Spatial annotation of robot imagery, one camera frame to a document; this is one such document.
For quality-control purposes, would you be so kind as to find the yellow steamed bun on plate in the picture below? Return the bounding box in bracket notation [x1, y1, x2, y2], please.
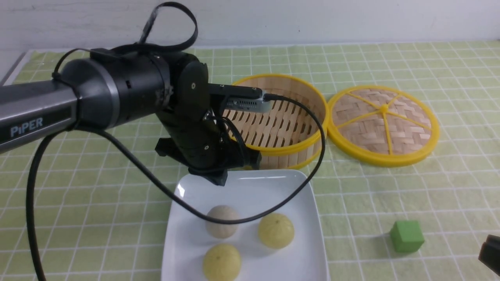
[202, 243, 241, 281]

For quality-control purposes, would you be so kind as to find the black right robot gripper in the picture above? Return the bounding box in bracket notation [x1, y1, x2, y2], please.
[478, 235, 500, 276]

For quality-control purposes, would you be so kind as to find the yellow-rimmed bamboo steamer basket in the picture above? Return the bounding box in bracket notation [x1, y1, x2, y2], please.
[224, 74, 330, 169]

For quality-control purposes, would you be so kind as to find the white square plate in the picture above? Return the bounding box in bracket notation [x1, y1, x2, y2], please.
[161, 169, 330, 281]

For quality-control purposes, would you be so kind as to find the yellow-rimmed woven steamer lid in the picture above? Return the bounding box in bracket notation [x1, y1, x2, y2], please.
[327, 85, 440, 167]

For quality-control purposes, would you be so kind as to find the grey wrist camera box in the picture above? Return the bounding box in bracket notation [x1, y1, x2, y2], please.
[225, 97, 273, 113]

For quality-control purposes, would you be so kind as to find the white steamed bun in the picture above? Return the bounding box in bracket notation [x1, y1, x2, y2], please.
[205, 205, 241, 239]

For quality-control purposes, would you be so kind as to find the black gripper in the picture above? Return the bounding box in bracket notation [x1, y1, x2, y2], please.
[155, 84, 261, 186]

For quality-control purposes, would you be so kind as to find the green cube block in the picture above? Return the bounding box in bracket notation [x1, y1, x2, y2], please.
[390, 220, 425, 253]

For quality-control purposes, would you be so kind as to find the yellow steamed bun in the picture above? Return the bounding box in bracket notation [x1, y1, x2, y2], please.
[258, 212, 295, 249]
[202, 243, 241, 281]

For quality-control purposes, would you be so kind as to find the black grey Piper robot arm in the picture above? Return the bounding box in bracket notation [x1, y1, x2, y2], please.
[0, 52, 264, 185]

